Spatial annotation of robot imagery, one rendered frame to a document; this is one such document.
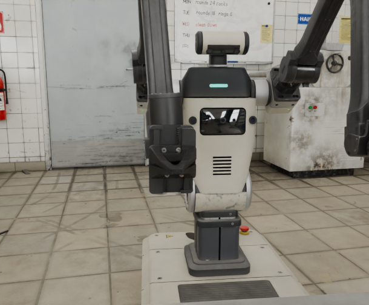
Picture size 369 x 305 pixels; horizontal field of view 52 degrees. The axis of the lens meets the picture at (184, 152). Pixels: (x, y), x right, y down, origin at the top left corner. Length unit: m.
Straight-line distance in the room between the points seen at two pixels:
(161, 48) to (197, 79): 0.53
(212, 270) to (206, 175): 0.32
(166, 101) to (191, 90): 0.64
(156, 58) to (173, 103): 0.14
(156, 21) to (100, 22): 3.45
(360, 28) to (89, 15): 3.55
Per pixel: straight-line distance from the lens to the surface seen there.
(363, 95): 0.83
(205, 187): 1.22
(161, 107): 0.62
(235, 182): 1.24
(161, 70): 0.72
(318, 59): 1.19
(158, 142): 0.56
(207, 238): 1.30
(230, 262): 1.33
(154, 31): 0.75
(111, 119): 4.17
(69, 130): 4.19
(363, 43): 0.86
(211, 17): 4.34
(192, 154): 0.52
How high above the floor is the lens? 0.88
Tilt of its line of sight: 10 degrees down
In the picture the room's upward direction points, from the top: straight up
